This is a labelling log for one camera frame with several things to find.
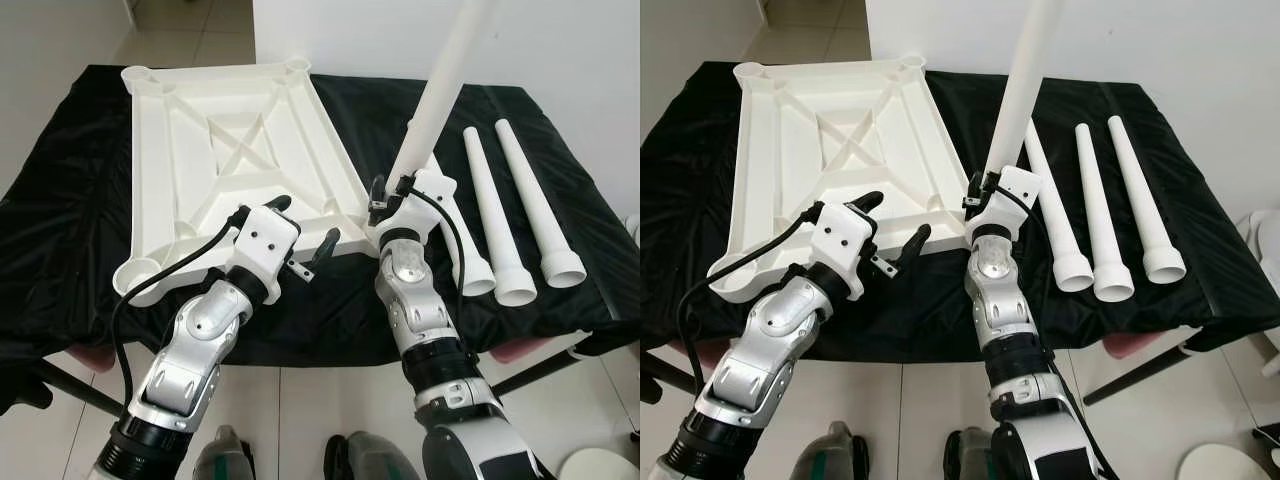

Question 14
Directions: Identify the grey robot foot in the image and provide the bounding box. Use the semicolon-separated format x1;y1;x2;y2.
322;432;421;480
195;425;256;480
795;420;866;480
940;428;1001;480

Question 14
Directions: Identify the white plastic children table top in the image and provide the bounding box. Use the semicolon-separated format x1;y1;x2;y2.
112;55;401;309
705;55;986;303

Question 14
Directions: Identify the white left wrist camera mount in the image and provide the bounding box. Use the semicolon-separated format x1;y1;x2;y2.
228;205;301;291
810;200;881;296

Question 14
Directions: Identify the white round stool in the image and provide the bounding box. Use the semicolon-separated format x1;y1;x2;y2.
558;445;641;480
1180;440;1280;480

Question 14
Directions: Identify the white rounded plastic object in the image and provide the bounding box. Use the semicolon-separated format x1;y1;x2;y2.
1240;210;1280;371

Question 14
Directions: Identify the grey robot left foot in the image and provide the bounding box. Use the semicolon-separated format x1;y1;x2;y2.
795;420;866;480
195;425;256;480

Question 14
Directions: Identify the grey robot right foot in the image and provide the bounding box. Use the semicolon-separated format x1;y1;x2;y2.
322;432;421;480
940;428;1001;480

